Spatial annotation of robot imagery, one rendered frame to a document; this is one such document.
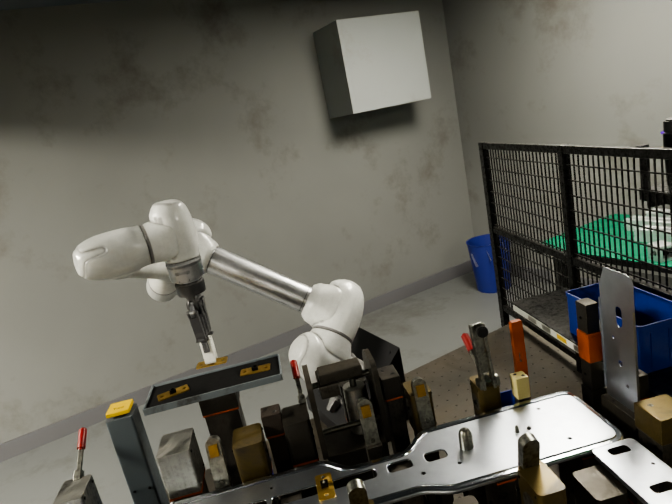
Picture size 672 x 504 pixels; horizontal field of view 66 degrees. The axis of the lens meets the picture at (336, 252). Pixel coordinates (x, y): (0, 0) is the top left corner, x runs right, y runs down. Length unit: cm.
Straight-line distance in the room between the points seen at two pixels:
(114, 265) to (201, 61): 303
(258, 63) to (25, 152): 177
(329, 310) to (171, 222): 73
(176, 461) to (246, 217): 306
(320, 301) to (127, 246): 78
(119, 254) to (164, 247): 10
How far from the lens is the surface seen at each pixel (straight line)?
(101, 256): 132
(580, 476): 128
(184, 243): 134
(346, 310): 185
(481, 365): 140
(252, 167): 424
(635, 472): 127
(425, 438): 136
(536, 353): 233
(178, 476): 139
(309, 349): 177
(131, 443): 158
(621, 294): 131
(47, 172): 400
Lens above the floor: 178
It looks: 14 degrees down
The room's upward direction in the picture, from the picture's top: 12 degrees counter-clockwise
